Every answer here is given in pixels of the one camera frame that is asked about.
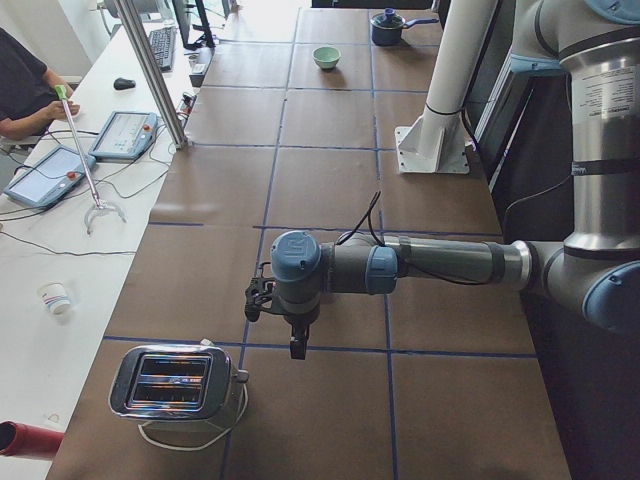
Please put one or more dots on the white mounting post with base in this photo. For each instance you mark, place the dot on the white mounting post with base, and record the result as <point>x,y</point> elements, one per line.
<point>435,142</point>

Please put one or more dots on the black keyboard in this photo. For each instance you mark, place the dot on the black keyboard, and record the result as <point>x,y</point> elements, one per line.
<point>162,44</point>

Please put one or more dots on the white paper cup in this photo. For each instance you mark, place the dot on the white paper cup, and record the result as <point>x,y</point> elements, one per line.
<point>54,297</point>

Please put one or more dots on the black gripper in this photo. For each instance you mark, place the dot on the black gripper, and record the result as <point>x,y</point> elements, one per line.
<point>298,322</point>

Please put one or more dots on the far teach pendant tablet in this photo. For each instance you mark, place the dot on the far teach pendant tablet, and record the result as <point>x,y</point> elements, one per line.
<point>125,137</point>

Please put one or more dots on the red cylinder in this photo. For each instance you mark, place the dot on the red cylinder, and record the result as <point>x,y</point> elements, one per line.
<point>27,441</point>

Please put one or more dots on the teach pendant tablet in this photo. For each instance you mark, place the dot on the teach pendant tablet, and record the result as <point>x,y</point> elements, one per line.
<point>45,183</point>
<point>125,137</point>

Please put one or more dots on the aluminium frame post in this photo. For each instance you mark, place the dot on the aluminium frame post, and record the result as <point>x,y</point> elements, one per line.
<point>152,73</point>

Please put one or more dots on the grabber reacher stick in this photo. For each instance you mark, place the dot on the grabber reacher stick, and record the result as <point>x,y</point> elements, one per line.
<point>101,207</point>

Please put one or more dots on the green bowl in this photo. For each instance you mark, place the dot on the green bowl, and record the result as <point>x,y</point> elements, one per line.
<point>326,57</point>

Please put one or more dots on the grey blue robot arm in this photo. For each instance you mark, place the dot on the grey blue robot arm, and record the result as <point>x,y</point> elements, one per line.
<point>594,271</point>

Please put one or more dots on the silver toaster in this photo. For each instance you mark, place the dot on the silver toaster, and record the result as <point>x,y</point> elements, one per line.
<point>179,387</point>

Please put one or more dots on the black computer mouse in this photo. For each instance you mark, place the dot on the black computer mouse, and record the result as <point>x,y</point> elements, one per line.
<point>121,84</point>

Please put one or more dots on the near teach pendant tablet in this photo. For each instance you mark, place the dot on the near teach pendant tablet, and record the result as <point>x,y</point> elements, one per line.
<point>45,183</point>

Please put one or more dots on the seated person in black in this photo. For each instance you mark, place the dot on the seated person in black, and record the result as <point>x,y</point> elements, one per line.
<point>29,101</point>

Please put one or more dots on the blue saucepan with lid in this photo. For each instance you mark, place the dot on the blue saucepan with lid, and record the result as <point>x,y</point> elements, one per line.
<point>387,27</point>

